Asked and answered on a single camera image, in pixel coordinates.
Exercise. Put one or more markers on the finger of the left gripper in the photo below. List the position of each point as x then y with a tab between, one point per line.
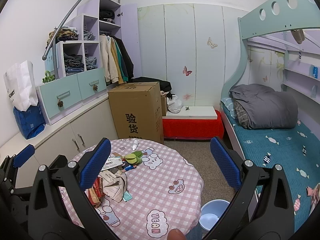
24	156

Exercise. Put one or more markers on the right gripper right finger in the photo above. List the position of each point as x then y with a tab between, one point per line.
262	206

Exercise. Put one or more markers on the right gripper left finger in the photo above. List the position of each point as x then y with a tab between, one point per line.
47	214

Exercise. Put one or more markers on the red snack wrapper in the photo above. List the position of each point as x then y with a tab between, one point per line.
95	193

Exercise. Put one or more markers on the brown paper trash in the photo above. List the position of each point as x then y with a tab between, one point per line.
114	184

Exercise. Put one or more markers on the white medicine box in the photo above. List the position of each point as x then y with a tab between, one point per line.
112	162

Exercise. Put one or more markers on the small blue foil wrapper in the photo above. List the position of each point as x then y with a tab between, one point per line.
128	167

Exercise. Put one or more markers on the green felt leaves toy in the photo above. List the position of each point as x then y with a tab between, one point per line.
134	158

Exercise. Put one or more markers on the white eye drop bottle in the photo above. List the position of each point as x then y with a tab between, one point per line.
135	145

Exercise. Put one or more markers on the light blue trash bin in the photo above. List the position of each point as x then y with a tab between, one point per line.
211	213

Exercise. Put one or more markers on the person's right hand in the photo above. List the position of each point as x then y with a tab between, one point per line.
176	234

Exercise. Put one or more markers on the blue shopping bag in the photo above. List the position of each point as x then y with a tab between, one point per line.
30	122

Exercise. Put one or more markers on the mint drawer cabinet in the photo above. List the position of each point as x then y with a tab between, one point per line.
61	97

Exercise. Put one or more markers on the teal candy-print bed mattress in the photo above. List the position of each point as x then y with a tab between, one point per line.
296	150

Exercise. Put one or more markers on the beige low cupboard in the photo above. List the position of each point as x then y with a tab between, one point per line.
69	136

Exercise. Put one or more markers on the person's jeans leg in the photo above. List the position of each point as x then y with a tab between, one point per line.
195	233

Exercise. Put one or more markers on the pink checkered round tablecloth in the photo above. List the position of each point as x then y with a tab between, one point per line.
166	194

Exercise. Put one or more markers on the grey folded duvet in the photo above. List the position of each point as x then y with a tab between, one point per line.
261	107

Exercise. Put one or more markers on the lilac shelf unit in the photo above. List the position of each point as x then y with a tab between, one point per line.
95	17

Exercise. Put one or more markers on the large cardboard box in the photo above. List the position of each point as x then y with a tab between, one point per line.
137	111

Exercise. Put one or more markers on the red storage bench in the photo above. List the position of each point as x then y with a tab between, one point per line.
193	123

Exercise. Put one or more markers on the hanging jackets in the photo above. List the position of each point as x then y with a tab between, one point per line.
117	64

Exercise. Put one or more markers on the white plastic bag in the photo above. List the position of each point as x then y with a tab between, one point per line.
174	104

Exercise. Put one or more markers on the curved metal rail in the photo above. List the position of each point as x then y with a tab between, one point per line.
53	39

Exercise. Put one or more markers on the pink butterfly wall sticker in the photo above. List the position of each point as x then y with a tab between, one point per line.
186	72

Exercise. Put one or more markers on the mint bunk bed frame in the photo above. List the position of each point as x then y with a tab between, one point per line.
272	16

